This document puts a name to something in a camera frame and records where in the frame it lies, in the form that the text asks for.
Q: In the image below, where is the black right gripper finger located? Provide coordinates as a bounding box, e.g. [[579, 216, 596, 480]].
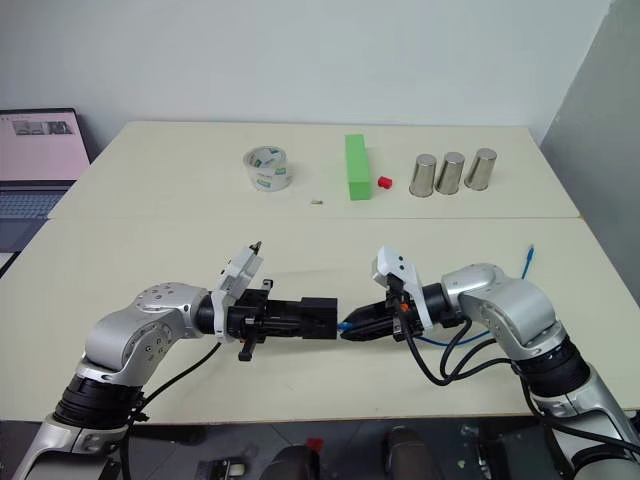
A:
[[340, 323, 397, 344], [344, 301, 394, 327]]

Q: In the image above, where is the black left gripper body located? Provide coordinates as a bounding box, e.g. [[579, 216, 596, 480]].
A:
[[227, 277, 275, 362]]

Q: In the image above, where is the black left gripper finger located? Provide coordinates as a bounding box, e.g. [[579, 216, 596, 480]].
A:
[[264, 319, 327, 342], [266, 298, 307, 317]]

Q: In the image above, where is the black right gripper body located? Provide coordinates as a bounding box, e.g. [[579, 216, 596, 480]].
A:
[[383, 273, 427, 344]]

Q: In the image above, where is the small black box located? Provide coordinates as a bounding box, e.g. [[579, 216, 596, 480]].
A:
[[299, 296, 341, 342]]

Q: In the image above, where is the dark rounded shape, red tag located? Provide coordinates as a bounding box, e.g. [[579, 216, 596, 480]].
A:
[[259, 438, 324, 480]]

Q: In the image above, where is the clear packing tape roll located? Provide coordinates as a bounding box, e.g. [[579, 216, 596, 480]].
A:
[[242, 145, 294, 193]]

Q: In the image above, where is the steel cup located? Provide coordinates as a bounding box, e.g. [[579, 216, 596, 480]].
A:
[[434, 151, 467, 195], [463, 147, 499, 191], [408, 153, 438, 198]]

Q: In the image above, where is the green rectangular block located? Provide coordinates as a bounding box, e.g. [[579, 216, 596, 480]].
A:
[[343, 133, 374, 203]]

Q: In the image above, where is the open laptop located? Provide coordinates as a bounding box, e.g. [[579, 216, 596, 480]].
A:
[[0, 106, 93, 279]]

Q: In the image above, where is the grey partition panel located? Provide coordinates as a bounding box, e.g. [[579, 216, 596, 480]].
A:
[[538, 0, 640, 321]]

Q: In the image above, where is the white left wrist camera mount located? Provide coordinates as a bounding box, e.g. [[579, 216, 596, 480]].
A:
[[209, 242, 265, 346]]

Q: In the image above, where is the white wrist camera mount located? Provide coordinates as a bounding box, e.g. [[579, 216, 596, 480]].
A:
[[369, 245, 435, 332], [209, 242, 265, 346]]

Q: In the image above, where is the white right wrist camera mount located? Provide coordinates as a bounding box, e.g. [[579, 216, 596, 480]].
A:
[[369, 245, 435, 332]]

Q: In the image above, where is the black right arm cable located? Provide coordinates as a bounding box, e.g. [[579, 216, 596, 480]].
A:
[[397, 317, 640, 464]]

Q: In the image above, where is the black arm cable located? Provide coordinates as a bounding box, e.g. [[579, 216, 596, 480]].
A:
[[397, 317, 640, 464], [118, 341, 224, 480]]

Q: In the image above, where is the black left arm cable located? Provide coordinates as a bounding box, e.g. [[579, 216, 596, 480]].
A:
[[118, 341, 224, 480]]

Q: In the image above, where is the metal bracket under table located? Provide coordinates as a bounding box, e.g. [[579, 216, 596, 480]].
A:
[[193, 458, 250, 480]]

